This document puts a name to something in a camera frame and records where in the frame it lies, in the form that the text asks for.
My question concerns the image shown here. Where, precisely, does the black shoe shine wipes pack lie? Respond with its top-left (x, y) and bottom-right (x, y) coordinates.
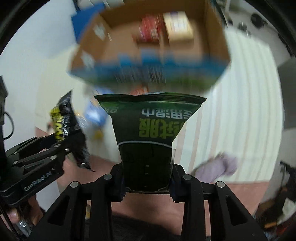
top-left (50, 91), bottom-right (94, 172)

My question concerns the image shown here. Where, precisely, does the purple fuzzy sock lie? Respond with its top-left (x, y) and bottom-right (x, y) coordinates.
top-left (193, 153), bottom-right (238, 183)

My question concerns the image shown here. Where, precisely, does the green wet wipes pack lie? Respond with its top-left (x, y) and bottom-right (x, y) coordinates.
top-left (95, 92), bottom-right (206, 193)

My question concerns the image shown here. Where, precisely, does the red floral wet wipes pack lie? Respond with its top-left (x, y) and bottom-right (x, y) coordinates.
top-left (135, 15), bottom-right (164, 44)

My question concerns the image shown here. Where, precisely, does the person's left hand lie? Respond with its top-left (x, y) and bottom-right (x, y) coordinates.
top-left (1, 195), bottom-right (46, 230)

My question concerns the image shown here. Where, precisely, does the light blue tissue pack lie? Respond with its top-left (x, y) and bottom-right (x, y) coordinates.
top-left (76, 86), bottom-right (114, 140)

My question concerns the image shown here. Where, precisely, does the blue foam mat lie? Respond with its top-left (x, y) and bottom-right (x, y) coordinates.
top-left (71, 2), bottom-right (105, 43)

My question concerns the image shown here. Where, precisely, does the brown cardboard box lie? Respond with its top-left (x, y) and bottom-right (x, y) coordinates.
top-left (69, 1), bottom-right (231, 92)

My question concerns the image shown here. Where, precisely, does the grey office chair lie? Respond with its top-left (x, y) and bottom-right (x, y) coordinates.
top-left (278, 57), bottom-right (296, 129)

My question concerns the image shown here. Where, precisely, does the yellow tissue pack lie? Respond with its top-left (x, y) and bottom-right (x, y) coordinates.
top-left (163, 11), bottom-right (194, 44)

